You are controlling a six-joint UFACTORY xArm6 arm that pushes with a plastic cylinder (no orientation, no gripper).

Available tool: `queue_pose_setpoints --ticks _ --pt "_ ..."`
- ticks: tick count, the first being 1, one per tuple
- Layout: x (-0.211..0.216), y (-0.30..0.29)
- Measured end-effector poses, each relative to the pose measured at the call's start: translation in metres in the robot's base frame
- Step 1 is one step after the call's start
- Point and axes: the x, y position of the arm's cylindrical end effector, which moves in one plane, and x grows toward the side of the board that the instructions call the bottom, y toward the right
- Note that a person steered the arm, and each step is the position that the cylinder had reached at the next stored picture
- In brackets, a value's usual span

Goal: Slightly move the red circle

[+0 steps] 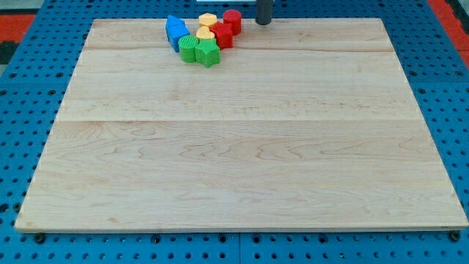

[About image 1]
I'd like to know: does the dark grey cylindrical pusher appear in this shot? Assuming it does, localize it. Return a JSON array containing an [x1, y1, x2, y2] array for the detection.
[[255, 0, 273, 25]]

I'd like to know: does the red cylinder block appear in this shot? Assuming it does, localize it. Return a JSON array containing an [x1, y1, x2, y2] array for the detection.
[[223, 10, 243, 35]]

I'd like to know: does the red star block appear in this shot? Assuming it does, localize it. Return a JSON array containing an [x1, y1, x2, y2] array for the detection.
[[210, 22, 234, 49]]

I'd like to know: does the yellow hexagon block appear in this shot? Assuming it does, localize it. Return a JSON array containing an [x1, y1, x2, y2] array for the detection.
[[199, 12, 218, 28]]

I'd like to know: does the yellow heart block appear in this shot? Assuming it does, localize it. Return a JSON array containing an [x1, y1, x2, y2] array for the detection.
[[196, 26, 215, 40]]

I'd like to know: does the green star block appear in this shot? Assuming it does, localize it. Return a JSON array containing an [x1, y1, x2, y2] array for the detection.
[[195, 39, 221, 68]]

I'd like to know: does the green cylinder block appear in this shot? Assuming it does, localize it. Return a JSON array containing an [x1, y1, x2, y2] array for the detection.
[[178, 35, 199, 63]]

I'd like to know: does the blue triangle block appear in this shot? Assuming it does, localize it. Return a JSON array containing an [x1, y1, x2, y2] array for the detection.
[[166, 15, 185, 30]]

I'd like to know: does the blue cube block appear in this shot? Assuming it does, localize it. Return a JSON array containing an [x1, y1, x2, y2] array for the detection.
[[166, 24, 190, 53]]

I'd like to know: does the large wooden board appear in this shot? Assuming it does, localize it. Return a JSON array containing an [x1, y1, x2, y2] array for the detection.
[[15, 18, 468, 233]]

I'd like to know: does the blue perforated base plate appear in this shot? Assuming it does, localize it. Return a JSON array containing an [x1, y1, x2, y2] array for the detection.
[[1, 0, 468, 263]]

